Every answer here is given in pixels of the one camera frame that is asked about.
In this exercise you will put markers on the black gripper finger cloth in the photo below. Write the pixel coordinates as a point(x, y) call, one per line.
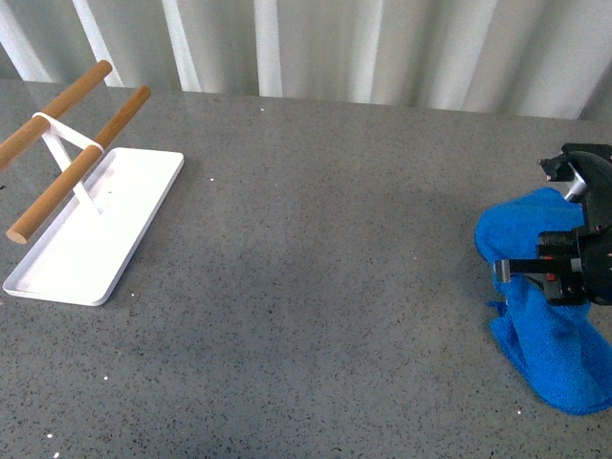
point(504, 269)

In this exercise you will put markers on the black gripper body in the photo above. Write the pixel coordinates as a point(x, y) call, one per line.
point(586, 167)

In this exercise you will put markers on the blue microfiber cloth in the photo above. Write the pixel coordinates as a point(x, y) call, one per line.
point(562, 356)

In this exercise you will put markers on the white pleated curtain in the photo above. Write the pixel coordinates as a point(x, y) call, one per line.
point(548, 59)

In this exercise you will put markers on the white towel rack stand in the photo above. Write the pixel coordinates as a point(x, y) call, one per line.
point(86, 226)

